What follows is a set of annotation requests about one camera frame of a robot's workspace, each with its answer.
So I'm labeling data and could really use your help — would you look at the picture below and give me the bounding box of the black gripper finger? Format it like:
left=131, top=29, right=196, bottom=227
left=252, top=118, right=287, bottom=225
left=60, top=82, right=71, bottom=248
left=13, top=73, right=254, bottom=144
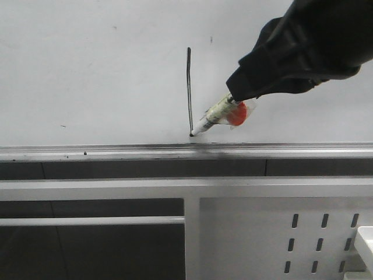
left=226, top=49, right=291, bottom=101

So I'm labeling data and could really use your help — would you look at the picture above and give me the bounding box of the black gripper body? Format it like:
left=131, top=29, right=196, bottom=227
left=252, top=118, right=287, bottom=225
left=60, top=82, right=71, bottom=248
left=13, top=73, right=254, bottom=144
left=252, top=0, right=373, bottom=96

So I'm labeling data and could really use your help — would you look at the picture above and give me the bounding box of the red magnet taped to marker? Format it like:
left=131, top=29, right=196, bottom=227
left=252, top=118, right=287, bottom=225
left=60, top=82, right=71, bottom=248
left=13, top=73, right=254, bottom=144
left=218, top=99, right=257, bottom=130

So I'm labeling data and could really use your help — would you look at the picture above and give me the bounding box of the white whiteboard marker pen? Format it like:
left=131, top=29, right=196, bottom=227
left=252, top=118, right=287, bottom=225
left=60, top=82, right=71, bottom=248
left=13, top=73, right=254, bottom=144
left=189, top=93, right=238, bottom=137

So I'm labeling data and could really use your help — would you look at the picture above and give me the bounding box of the white whiteboard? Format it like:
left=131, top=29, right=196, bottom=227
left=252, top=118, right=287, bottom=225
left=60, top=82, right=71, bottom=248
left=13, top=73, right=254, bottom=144
left=1, top=1, right=372, bottom=146

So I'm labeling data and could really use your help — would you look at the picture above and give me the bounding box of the white plastic bin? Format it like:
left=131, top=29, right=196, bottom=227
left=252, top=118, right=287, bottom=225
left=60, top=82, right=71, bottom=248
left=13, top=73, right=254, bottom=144
left=343, top=226, right=372, bottom=279

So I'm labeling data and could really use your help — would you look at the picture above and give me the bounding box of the aluminium whiteboard tray rail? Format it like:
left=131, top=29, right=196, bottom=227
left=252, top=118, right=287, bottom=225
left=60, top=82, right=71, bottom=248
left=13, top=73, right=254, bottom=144
left=1, top=142, right=372, bottom=162

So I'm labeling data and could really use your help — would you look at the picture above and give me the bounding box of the white metal pegboard frame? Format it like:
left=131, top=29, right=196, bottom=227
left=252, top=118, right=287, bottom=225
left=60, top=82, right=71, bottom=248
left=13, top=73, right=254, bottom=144
left=1, top=177, right=372, bottom=279

